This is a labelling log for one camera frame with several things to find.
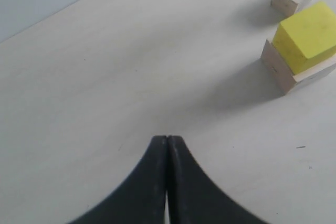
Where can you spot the yellow cube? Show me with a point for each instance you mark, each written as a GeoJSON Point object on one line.
{"type": "Point", "coordinates": [306, 38]}

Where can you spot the large wooden cube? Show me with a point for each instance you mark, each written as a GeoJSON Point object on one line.
{"type": "Point", "coordinates": [283, 75]}

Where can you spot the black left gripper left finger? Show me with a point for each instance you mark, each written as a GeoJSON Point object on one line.
{"type": "Point", "coordinates": [141, 197]}

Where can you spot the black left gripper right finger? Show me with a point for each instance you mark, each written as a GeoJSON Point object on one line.
{"type": "Point", "coordinates": [192, 196]}

